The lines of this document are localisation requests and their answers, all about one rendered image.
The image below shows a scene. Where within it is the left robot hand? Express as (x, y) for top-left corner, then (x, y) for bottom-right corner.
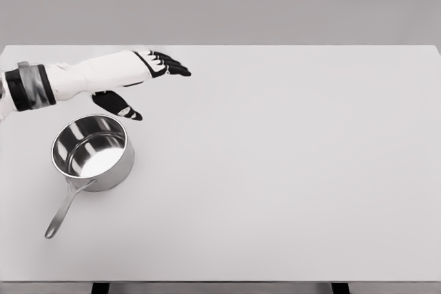
(88, 50), (192, 123)

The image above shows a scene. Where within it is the steel saucepan with long handle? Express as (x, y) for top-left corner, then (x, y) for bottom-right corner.
(43, 113), (136, 240)

